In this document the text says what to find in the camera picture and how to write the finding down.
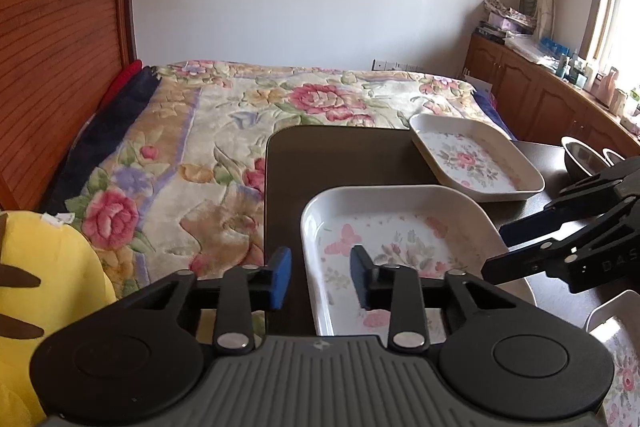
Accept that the wooden cabinet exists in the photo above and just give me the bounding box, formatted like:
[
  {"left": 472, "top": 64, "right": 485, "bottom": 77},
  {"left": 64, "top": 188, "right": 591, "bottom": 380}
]
[{"left": 463, "top": 34, "right": 639, "bottom": 157}]

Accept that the wall socket strip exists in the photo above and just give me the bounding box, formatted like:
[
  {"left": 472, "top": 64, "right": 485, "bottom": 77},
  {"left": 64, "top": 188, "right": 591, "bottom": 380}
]
[{"left": 372, "top": 60, "right": 418, "bottom": 72}]

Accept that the small steel bowl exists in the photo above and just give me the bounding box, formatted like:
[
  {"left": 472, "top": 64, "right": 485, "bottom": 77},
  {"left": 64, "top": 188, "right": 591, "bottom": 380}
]
[{"left": 602, "top": 147, "right": 626, "bottom": 166}]

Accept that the wooden headboard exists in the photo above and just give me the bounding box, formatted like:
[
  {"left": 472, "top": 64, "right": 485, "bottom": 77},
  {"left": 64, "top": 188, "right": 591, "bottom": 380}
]
[{"left": 1, "top": 0, "right": 136, "bottom": 210}]

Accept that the yellow plush toy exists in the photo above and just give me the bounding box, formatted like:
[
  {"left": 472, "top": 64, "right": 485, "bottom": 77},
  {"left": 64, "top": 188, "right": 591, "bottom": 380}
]
[{"left": 1, "top": 210, "right": 116, "bottom": 426}]

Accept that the white floral plate edge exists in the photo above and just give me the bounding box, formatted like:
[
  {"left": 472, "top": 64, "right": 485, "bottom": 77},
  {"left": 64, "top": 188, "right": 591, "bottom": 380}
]
[{"left": 585, "top": 289, "right": 640, "bottom": 426}]

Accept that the floral bed blanket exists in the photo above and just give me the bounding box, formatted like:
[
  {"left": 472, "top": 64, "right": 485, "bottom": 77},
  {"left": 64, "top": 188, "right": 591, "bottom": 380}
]
[{"left": 64, "top": 58, "right": 511, "bottom": 303}]

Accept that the pink bottle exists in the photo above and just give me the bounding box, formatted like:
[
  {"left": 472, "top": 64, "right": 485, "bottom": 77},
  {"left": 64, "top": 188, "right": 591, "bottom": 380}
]
[{"left": 596, "top": 66, "right": 618, "bottom": 106}]

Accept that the window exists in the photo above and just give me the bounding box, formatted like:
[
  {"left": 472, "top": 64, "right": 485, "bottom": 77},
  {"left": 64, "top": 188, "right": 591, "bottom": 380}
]
[{"left": 582, "top": 0, "right": 639, "bottom": 91}]

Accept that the red pillow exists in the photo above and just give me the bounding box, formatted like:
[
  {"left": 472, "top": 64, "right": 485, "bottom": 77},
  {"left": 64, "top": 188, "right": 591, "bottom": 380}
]
[{"left": 98, "top": 60, "right": 143, "bottom": 112}]

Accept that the stack of books and papers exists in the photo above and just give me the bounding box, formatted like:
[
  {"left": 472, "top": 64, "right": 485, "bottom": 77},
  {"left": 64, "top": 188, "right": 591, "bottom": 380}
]
[{"left": 474, "top": 0, "right": 537, "bottom": 44}]

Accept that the white floral square plate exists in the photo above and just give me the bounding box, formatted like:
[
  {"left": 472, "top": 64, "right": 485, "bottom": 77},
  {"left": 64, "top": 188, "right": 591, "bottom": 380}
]
[
  {"left": 300, "top": 185, "right": 506, "bottom": 339},
  {"left": 409, "top": 114, "right": 546, "bottom": 202}
]

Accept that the dark blue pillow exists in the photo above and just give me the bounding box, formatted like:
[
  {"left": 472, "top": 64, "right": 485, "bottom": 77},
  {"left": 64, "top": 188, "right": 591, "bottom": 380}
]
[{"left": 43, "top": 66, "right": 160, "bottom": 213}]

